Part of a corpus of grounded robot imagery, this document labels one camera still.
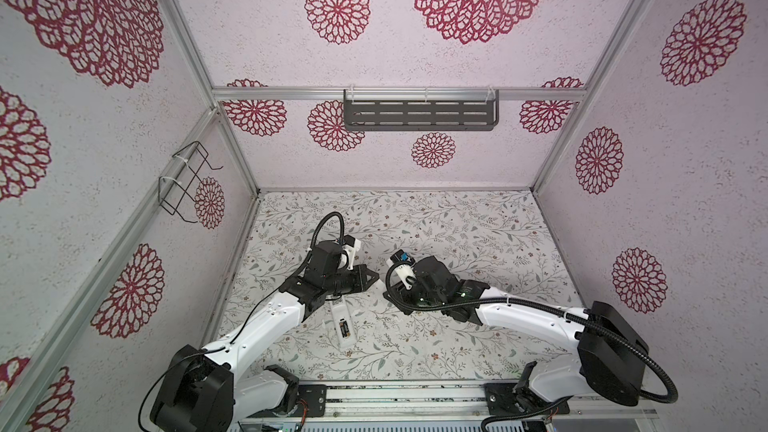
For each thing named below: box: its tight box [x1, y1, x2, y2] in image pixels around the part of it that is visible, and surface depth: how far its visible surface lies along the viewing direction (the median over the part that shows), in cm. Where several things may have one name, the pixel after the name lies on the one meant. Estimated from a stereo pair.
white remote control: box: [330, 294, 357, 347], surface depth 87 cm
